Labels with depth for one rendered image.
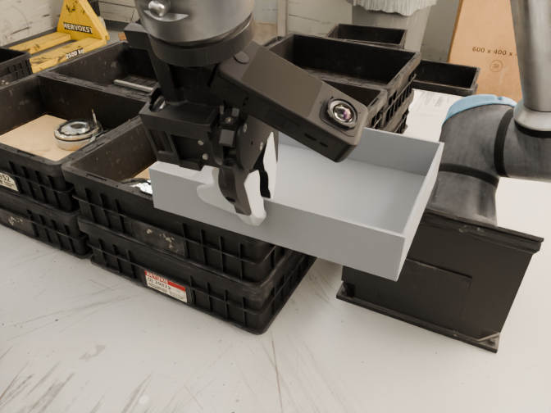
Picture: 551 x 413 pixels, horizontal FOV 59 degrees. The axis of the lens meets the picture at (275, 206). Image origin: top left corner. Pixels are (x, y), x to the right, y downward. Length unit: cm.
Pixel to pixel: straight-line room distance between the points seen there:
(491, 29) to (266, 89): 333
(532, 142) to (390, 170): 27
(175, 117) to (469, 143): 60
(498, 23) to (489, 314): 294
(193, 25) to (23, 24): 463
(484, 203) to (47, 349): 76
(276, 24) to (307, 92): 387
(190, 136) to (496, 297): 58
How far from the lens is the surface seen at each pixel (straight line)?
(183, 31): 31
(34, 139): 126
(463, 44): 365
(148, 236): 84
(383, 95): 113
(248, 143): 37
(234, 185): 38
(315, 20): 411
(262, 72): 35
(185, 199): 51
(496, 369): 88
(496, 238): 75
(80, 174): 87
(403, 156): 61
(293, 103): 34
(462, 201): 84
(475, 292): 82
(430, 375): 84
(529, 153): 84
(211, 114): 36
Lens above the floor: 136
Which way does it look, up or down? 36 degrees down
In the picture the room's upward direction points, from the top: straight up
